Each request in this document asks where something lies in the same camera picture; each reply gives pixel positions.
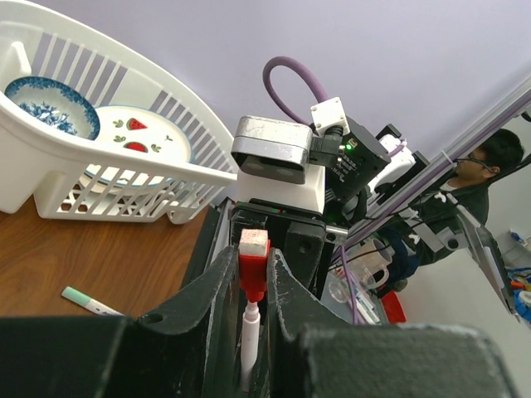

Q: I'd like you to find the white plastic dish basket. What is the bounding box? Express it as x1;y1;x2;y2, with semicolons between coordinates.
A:
1;1;237;224

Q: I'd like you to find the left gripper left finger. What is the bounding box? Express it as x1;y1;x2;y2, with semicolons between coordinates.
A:
1;246;239;397

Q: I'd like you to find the white mug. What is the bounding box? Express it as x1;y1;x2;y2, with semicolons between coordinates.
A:
355;238;394;289

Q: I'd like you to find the white pen red tip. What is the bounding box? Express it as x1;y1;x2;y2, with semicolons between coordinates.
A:
240;301;261;393

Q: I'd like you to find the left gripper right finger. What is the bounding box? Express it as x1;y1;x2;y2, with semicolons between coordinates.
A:
267;249;517;397

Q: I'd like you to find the blue patterned bowl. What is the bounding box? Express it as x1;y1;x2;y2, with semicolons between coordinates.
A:
4;76;100;141

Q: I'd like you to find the white pen green tip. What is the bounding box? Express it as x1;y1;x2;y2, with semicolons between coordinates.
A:
61;286;123;316

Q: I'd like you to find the person in dark jacket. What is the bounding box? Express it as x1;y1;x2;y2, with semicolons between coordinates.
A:
377;129;524;292

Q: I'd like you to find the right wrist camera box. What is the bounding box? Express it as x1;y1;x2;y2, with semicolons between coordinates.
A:
230;114;329;216

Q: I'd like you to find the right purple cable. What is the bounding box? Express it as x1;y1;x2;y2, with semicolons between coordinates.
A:
262;56;329;125

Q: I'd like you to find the watermelon pattern plate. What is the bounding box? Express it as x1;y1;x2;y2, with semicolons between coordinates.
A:
91;105;194;195

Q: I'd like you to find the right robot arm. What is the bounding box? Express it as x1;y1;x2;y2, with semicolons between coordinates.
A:
229;116;392;297

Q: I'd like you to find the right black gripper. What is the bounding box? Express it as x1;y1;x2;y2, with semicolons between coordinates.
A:
230;199;347;299

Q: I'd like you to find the red pen cap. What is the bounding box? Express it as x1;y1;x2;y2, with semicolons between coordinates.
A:
238;229;270;303

